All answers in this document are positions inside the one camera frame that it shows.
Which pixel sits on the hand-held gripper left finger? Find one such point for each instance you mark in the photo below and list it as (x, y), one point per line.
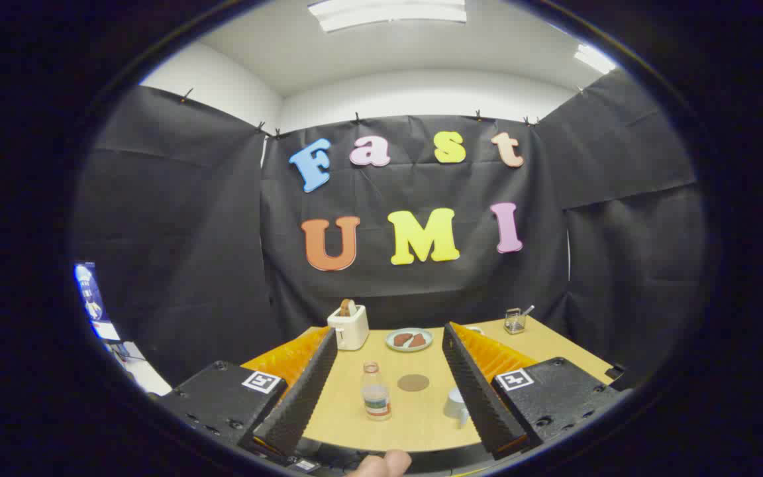
(305, 391)

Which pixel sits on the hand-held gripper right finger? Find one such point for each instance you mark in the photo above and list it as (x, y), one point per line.
(471, 391)

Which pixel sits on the white cup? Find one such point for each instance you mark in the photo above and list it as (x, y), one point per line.
(454, 404)

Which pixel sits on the round brown coaster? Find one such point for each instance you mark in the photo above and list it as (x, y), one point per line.
(413, 382)

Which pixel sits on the clear plastic juice bottle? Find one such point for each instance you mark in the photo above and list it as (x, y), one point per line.
(376, 397)

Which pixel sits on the small divided seasoning dish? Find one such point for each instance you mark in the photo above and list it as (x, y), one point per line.
(475, 329)

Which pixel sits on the wooden table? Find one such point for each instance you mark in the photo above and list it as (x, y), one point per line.
(414, 421)

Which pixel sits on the brown meat slice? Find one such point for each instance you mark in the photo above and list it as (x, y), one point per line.
(402, 340)
(418, 340)

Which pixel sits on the white toaster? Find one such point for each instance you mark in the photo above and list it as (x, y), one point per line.
(350, 331)

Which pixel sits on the clear glass container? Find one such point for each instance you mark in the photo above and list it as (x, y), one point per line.
(514, 323)

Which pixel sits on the pale green plate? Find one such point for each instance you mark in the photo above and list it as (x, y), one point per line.
(391, 343)

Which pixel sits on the toast bread slice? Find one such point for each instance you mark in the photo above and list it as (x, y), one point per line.
(347, 308)

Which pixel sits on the metal spoon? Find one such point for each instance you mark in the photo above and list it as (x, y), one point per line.
(527, 310)

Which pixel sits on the small ceiling light panel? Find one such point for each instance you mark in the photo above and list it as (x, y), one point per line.
(593, 58)

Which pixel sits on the large ceiling light panel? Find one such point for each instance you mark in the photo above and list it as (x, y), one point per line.
(388, 12)

